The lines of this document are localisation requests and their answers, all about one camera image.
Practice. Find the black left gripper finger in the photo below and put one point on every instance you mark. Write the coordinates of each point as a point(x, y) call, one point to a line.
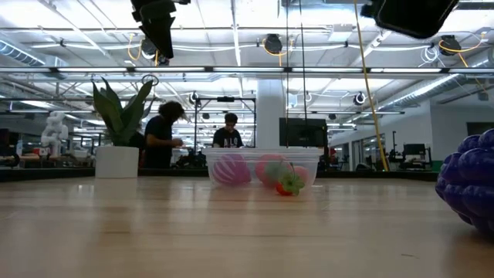
point(162, 34)

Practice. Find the purple round toy vegetable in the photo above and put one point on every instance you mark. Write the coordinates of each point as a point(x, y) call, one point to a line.
point(231, 170)

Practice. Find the purple toy grape bunch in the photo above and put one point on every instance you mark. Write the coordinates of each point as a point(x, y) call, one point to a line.
point(471, 173)

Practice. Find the red toy bell pepper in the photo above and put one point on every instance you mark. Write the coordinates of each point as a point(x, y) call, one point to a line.
point(268, 168)

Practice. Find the red toy strawberry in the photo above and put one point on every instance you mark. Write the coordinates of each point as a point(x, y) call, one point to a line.
point(285, 189)

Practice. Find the clear plastic tupperware container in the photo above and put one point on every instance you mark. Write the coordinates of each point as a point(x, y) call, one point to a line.
point(231, 151)

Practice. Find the green artificial plant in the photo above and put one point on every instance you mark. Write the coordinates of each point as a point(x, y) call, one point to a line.
point(119, 119)

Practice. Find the person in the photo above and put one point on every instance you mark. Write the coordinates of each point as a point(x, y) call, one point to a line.
point(158, 139)
point(227, 137)

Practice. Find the black background monitor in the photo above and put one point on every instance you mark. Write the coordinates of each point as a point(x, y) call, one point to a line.
point(415, 149)

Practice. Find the white square pillar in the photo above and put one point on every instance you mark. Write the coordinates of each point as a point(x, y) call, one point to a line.
point(270, 116)

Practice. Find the white plant pot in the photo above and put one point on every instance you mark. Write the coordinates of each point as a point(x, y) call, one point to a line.
point(116, 162)

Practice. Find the white robot figure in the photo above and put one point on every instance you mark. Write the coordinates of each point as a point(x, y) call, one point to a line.
point(54, 133)

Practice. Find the green panel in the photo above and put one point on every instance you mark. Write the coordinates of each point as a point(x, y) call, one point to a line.
point(437, 166)

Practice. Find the black keyboard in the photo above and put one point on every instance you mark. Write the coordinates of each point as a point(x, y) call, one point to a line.
point(308, 133)

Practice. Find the black metal rig frame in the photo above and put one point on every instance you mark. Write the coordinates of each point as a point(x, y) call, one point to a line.
point(225, 99)

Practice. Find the black aluminium table frame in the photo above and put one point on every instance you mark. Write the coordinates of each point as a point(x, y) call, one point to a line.
point(46, 174)

